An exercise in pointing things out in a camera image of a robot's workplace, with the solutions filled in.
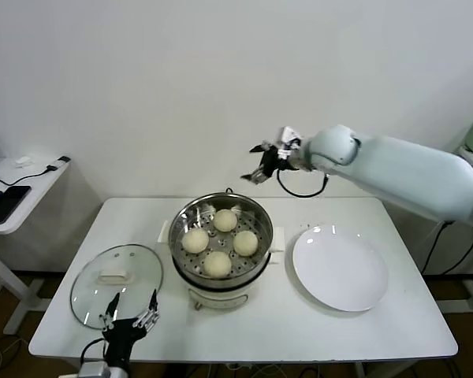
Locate white round plate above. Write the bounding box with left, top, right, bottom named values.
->
left=291, top=224, right=389, bottom=313

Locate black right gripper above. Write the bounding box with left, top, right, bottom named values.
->
left=240, top=142, right=299, bottom=186

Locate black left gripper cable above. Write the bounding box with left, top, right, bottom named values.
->
left=80, top=337, right=106, bottom=365

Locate black smartphone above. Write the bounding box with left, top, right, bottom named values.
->
left=0, top=185, right=32, bottom=226

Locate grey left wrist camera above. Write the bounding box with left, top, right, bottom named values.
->
left=77, top=361, right=112, bottom=378

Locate black desk charging cable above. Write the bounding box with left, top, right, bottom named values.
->
left=0, top=165, right=60, bottom=187

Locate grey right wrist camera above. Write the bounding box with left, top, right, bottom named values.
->
left=278, top=126, right=303, bottom=150

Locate white steamed baozi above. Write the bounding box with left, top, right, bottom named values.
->
left=233, top=230, right=260, bottom=257
left=203, top=251, right=233, bottom=279
left=213, top=209, right=239, bottom=233
left=181, top=228, right=210, bottom=254

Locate white electric cooker base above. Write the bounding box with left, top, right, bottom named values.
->
left=171, top=251, right=270, bottom=312

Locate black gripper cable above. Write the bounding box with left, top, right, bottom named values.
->
left=276, top=167, right=331, bottom=198
left=80, top=337, right=106, bottom=365

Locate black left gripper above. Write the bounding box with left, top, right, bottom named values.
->
left=99, top=289, right=161, bottom=365

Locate round glass pot lid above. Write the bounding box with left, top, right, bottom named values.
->
left=69, top=243, right=165, bottom=330

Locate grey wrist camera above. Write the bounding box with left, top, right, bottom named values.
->
left=77, top=361, right=112, bottom=378
left=278, top=126, right=303, bottom=150

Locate stainless steel steamer basket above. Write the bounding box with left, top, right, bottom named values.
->
left=156, top=191, right=285, bottom=281

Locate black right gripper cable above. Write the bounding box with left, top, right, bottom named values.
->
left=276, top=167, right=331, bottom=198

